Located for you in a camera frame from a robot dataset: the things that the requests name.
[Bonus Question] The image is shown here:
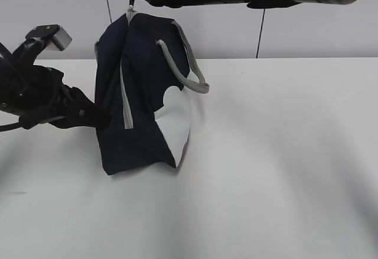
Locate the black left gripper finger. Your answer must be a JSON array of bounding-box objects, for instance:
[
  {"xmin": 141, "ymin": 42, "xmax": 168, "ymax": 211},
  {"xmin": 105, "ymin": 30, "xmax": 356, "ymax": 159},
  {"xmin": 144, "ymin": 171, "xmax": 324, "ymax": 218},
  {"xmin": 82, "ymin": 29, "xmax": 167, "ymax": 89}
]
[{"xmin": 85, "ymin": 100, "xmax": 112, "ymax": 129}]

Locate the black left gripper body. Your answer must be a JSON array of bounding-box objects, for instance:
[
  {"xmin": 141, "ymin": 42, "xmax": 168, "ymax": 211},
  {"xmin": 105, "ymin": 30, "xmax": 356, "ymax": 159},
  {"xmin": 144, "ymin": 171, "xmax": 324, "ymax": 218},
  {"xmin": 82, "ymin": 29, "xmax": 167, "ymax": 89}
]
[{"xmin": 29, "ymin": 68, "xmax": 97, "ymax": 129}]

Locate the navy insulated lunch bag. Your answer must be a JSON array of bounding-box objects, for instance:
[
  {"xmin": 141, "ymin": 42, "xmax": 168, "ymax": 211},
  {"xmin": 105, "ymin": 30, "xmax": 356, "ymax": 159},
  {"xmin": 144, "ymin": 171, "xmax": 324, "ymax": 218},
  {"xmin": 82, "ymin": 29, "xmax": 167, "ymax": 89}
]
[{"xmin": 94, "ymin": 8, "xmax": 210, "ymax": 175}]

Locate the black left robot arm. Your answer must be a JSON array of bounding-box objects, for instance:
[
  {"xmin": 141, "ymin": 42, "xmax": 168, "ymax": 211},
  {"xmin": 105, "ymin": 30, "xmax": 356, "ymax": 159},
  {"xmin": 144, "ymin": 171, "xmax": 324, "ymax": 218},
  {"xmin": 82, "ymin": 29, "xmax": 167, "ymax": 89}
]
[{"xmin": 1, "ymin": 45, "xmax": 111, "ymax": 132}]

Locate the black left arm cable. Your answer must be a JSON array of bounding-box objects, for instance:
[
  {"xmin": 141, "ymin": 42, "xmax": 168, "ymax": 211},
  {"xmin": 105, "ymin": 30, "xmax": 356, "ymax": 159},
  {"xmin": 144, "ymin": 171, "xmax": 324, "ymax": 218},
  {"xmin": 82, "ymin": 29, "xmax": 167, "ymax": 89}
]
[{"xmin": 0, "ymin": 116, "xmax": 64, "ymax": 133}]

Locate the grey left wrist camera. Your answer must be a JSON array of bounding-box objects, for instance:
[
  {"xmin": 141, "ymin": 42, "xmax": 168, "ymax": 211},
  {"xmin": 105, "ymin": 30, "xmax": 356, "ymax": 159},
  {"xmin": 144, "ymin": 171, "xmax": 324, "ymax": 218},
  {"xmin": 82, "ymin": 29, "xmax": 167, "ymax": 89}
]
[{"xmin": 25, "ymin": 24, "xmax": 73, "ymax": 51}]

